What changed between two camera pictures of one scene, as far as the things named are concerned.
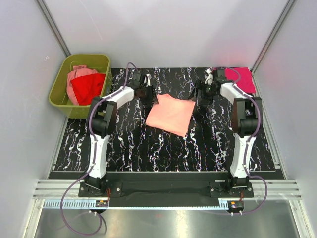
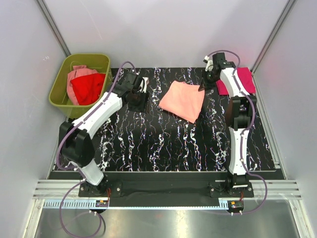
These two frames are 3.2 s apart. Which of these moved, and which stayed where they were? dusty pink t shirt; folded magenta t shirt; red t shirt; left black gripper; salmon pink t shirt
Moved: left black gripper; salmon pink t shirt
Stayed: dusty pink t shirt; folded magenta t shirt; red t shirt
